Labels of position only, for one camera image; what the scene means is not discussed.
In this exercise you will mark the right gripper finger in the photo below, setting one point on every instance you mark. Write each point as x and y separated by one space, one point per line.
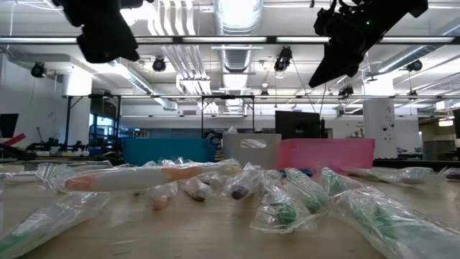
338 70

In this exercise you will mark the purple toothbrush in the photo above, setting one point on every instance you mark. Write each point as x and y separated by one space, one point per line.
197 193
239 192

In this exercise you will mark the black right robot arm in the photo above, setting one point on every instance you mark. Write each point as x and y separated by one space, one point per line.
418 7

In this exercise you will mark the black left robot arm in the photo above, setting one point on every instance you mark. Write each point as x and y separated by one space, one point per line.
90 9

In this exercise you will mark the black flat monitor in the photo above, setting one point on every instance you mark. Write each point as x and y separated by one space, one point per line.
296 124

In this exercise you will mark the white square column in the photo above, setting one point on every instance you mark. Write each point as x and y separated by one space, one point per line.
380 129

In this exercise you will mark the pink plastic bin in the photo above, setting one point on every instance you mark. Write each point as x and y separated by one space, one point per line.
323 154

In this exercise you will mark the black metal rack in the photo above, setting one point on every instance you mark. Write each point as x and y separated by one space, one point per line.
202 115
68 122

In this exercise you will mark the black bench equipment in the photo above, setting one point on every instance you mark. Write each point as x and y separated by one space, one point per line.
46 145

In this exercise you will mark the teal plastic bin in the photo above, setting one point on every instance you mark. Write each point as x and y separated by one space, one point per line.
161 151

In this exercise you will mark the tan storage cabinet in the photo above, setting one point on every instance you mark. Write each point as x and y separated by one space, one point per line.
436 147

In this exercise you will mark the red bar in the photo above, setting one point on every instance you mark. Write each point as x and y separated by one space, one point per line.
14 139

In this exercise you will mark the white plastic bin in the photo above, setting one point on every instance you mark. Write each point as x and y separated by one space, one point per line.
233 156

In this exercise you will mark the black ceiling camera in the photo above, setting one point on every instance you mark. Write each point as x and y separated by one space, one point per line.
415 65
159 64
283 59
345 91
37 70

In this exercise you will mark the silver ventilation duct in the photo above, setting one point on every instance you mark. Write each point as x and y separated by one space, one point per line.
237 32

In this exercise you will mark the black wall screen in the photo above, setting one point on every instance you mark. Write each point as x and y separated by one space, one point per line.
8 125

